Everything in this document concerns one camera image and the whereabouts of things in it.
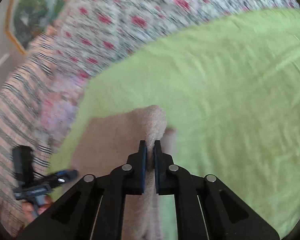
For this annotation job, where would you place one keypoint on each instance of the light green bed sheet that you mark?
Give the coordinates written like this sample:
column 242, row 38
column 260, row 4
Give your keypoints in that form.
column 231, row 89

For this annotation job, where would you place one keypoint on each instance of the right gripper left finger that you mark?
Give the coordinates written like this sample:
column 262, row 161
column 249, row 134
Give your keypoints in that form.
column 93, row 208

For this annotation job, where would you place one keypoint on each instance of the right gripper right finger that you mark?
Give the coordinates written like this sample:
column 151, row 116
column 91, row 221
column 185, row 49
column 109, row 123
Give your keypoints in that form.
column 205, row 207

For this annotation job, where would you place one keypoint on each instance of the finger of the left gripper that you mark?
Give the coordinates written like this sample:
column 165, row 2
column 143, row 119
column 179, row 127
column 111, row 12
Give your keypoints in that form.
column 62, row 177

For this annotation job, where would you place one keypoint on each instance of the plaid checked blanket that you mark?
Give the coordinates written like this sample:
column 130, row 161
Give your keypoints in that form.
column 21, row 99

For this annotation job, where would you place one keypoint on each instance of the person's left hand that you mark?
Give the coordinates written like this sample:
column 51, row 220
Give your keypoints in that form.
column 28, row 209

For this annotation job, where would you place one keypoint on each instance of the rose floral quilt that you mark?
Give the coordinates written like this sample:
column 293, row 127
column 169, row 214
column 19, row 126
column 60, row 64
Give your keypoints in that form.
column 93, row 34

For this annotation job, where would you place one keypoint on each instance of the framed landscape picture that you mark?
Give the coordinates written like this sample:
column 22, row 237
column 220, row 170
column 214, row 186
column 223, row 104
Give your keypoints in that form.
column 26, row 19

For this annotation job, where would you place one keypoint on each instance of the pink purple floral pillow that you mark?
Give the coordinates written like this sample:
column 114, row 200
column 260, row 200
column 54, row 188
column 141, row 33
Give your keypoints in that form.
column 60, row 107

